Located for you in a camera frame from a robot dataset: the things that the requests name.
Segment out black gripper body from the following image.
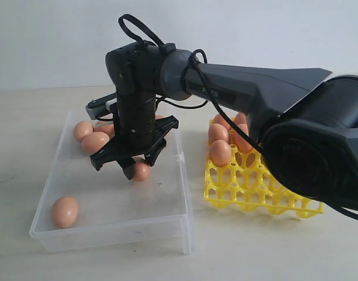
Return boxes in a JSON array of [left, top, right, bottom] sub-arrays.
[[90, 93, 179, 170]]

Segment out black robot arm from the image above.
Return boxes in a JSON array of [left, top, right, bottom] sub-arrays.
[[90, 41, 358, 220]]

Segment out yellow plastic egg rack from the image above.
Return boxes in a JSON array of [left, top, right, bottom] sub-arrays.
[[204, 128, 324, 218]]

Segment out clear plastic tray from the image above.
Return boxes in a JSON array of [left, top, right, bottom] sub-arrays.
[[29, 109, 195, 254]]

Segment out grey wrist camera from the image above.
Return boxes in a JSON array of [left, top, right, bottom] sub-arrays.
[[86, 92, 117, 120]]

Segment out black cable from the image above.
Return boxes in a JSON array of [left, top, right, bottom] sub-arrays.
[[117, 13, 358, 225]]

